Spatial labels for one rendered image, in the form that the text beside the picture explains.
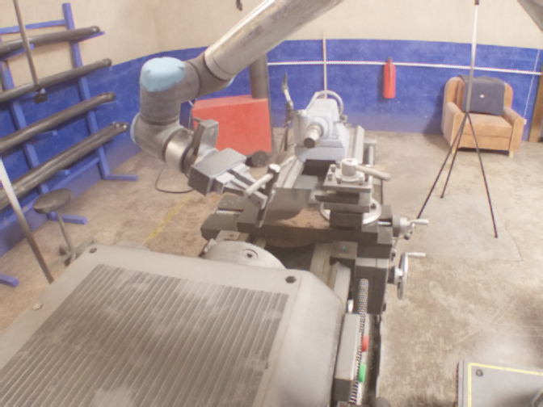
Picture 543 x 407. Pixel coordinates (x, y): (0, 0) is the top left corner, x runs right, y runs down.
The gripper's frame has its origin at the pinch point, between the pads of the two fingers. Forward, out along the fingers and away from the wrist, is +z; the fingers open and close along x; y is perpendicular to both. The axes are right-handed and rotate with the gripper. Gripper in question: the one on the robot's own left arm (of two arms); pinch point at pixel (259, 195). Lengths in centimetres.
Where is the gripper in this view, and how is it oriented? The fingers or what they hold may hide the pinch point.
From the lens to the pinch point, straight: 71.6
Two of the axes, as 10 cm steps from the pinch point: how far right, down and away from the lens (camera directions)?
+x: -4.8, 3.9, -7.9
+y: -2.8, 7.8, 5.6
